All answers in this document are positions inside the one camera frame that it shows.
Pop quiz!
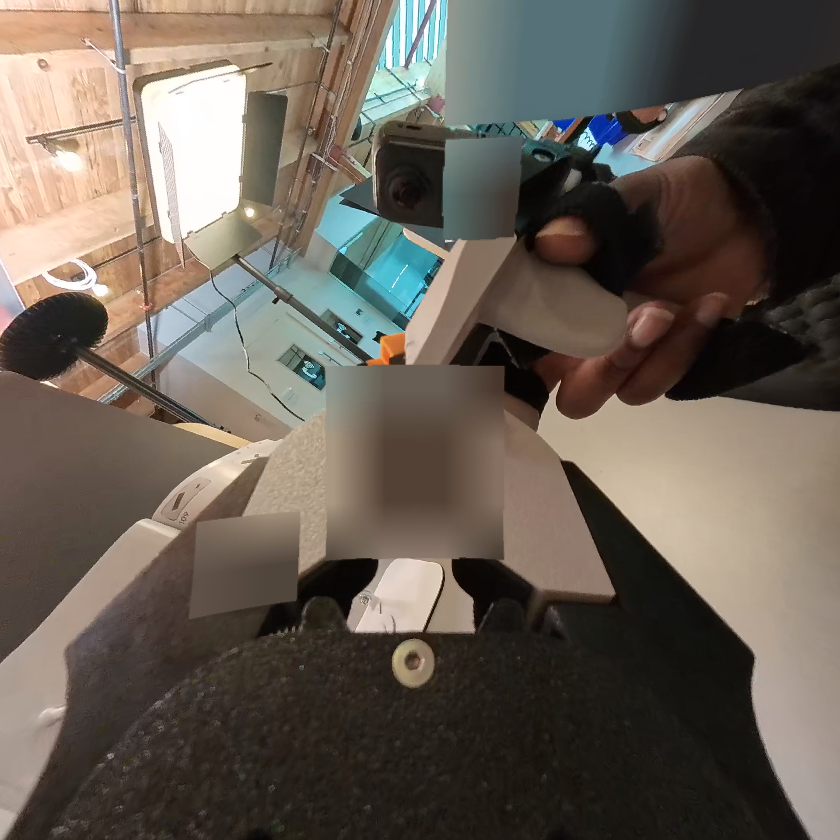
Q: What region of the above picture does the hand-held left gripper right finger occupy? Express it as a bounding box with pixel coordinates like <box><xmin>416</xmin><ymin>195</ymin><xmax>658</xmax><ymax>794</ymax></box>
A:
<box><xmin>504</xmin><ymin>400</ymin><xmax>616</xmax><ymax>603</ymax></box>

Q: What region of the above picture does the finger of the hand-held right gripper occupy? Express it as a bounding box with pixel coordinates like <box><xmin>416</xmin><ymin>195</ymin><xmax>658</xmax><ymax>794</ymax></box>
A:
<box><xmin>405</xmin><ymin>235</ymin><xmax>521</xmax><ymax>366</ymax></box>

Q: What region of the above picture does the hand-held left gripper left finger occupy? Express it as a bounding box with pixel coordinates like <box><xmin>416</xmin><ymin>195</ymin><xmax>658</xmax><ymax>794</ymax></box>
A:
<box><xmin>245</xmin><ymin>409</ymin><xmax>328</xmax><ymax>580</ymax></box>

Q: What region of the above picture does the person's right forearm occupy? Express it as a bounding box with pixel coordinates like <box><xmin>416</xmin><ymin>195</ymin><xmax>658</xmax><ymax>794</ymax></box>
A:
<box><xmin>663</xmin><ymin>66</ymin><xmax>840</xmax><ymax>413</ymax></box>

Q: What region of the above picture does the person's right hand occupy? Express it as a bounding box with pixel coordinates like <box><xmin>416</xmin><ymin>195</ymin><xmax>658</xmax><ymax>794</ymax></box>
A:
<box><xmin>528</xmin><ymin>154</ymin><xmax>774</xmax><ymax>421</ymax></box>

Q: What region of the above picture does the white booklet stand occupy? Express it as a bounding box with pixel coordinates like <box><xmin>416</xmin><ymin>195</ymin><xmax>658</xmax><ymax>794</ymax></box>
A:
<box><xmin>0</xmin><ymin>517</ymin><xmax>446</xmax><ymax>821</ymax></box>

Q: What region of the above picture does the blue plastic bin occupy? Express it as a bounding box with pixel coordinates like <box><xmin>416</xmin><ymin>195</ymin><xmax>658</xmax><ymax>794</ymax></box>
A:
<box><xmin>577</xmin><ymin>115</ymin><xmax>624</xmax><ymax>155</ymax></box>

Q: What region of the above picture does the white ceiling light panel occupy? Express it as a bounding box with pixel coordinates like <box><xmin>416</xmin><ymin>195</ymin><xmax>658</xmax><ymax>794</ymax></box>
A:
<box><xmin>133</xmin><ymin>59</ymin><xmax>290</xmax><ymax>265</ymax></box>

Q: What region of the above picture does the black round ceiling fixture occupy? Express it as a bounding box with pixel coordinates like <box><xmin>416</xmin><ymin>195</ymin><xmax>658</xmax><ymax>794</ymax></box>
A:
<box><xmin>0</xmin><ymin>292</ymin><xmax>110</xmax><ymax>383</ymax></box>

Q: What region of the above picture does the ceiling track spotlight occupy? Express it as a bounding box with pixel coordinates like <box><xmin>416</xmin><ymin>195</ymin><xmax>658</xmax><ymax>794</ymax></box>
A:
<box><xmin>26</xmin><ymin>128</ymin><xmax>86</xmax><ymax>175</ymax></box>

